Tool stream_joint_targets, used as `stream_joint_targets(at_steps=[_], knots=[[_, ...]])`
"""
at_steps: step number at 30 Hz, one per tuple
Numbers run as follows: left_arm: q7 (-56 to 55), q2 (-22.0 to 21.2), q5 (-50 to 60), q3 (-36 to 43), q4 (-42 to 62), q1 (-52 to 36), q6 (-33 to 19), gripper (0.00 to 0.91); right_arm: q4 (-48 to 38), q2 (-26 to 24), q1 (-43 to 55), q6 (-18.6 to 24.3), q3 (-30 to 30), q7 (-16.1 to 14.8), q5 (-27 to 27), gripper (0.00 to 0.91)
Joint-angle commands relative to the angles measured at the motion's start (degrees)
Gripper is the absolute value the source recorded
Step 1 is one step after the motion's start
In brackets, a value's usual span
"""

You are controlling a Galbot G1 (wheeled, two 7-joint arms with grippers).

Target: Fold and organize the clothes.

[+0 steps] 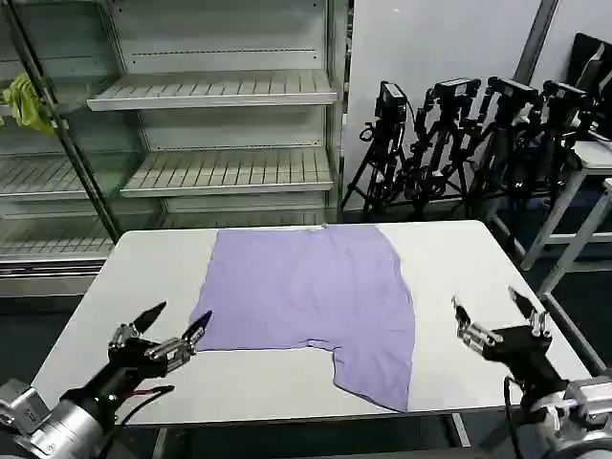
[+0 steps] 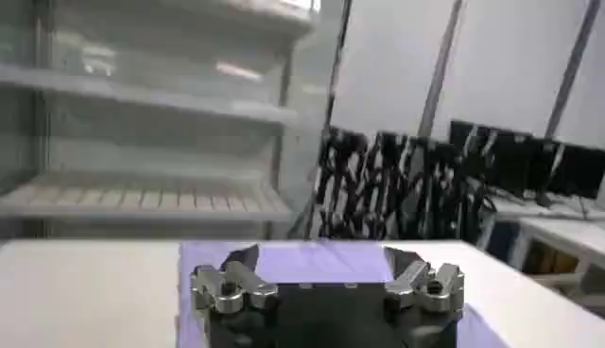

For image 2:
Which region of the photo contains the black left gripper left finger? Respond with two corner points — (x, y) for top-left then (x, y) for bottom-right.
(190, 243), (280, 314)

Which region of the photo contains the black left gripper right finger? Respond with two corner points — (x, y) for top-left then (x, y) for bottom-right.
(383, 245), (466, 314)

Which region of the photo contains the purple printed shirt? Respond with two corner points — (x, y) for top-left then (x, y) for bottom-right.
(175, 239), (510, 348)

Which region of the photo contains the white desk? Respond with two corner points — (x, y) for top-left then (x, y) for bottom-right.
(475, 194), (605, 311)

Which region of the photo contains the empty white shelf unit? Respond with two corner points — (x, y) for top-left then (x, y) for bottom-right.
(0, 0), (328, 239)

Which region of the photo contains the black tripod with camera rig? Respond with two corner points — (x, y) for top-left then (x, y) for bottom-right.
(411, 136), (460, 240)
(368, 130), (420, 240)
(452, 160), (496, 240)

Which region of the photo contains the black tripod with box camera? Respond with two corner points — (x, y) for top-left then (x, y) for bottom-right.
(313, 126), (375, 240)

